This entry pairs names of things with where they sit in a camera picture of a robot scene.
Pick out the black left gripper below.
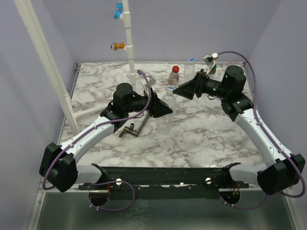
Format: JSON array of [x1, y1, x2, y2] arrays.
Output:
[[125, 87, 173, 118]]

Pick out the clear bottle red label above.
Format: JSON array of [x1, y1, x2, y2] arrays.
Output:
[[168, 71, 179, 85]]

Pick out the clear plastic bottle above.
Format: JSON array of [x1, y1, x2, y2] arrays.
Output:
[[184, 60, 195, 82]]

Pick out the red bottle cap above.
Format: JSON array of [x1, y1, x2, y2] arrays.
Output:
[[172, 66, 179, 73]]

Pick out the clear bottle green white label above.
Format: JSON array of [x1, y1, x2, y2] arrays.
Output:
[[208, 64, 217, 78]]

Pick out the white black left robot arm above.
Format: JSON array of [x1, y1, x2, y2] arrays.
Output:
[[39, 83, 173, 192]]

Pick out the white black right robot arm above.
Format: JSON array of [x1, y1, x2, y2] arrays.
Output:
[[173, 65, 306, 195]]

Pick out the orange pipe nozzle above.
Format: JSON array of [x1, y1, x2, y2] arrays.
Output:
[[110, 43, 125, 51]]

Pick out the blue pipe valve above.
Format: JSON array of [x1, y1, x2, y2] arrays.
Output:
[[113, 0, 123, 19]]

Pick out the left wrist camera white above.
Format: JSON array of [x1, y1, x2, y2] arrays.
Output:
[[146, 75, 156, 88]]

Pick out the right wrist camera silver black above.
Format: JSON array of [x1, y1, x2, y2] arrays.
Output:
[[203, 53, 219, 75]]

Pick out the grey metal crank handle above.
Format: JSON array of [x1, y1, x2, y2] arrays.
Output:
[[118, 114, 149, 138]]

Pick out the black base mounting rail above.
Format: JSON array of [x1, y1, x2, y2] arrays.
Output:
[[79, 166, 249, 201]]

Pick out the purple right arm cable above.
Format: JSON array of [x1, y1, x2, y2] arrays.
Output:
[[215, 50, 305, 198]]

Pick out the white pvc pipe frame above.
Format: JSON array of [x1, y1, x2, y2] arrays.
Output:
[[13, 0, 139, 135]]

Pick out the aluminium extrusion rail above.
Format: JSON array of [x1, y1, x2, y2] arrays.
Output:
[[26, 63, 82, 230]]

